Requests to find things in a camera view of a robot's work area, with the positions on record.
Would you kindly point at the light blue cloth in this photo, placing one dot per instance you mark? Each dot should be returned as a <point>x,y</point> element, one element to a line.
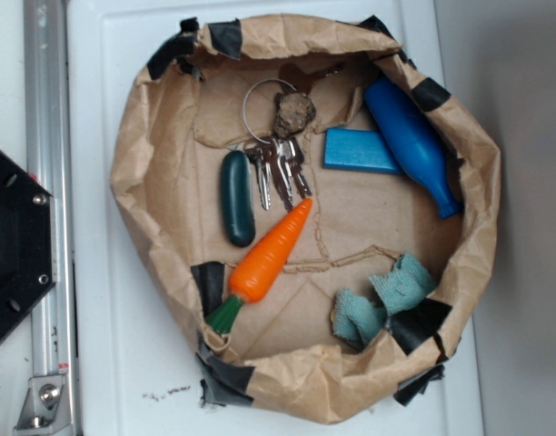
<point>357,321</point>

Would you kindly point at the brown paper bag container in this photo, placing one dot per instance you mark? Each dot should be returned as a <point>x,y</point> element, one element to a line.
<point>211,87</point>

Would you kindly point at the orange toy carrot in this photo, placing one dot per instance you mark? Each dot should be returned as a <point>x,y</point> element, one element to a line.
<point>254,276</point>

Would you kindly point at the silver key left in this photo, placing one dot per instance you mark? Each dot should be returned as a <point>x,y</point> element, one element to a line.
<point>256,157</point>

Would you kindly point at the silver key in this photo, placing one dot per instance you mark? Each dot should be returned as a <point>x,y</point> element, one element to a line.
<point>256,157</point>
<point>295,159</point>
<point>276,163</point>

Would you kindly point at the dark green toy pickle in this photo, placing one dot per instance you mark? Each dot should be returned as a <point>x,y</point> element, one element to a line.
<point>236,199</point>

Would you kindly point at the silver key right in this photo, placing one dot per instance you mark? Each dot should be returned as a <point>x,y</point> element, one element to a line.
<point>295,159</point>

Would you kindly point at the silver key middle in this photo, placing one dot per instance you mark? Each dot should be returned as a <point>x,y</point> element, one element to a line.
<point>276,163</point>

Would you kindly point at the blue rectangular block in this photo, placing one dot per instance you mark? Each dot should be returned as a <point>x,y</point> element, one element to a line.
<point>357,150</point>

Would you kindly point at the brown rock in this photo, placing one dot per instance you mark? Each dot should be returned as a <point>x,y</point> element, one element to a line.
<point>294,112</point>

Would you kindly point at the brown heart-shaped key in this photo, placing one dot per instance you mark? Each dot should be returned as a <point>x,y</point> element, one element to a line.
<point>304,82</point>

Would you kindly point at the blue toy bottle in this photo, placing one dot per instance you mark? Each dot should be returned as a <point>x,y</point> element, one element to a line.
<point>415,145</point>

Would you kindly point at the white tray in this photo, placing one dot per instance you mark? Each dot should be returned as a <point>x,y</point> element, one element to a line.
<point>138,375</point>

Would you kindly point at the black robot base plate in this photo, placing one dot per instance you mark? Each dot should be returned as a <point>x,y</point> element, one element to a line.
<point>26,260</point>

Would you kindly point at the aluminium rail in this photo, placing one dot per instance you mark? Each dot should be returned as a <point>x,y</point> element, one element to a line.
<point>54,339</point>

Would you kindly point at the metal corner bracket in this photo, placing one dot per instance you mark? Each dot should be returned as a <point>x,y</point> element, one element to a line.
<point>46,409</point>

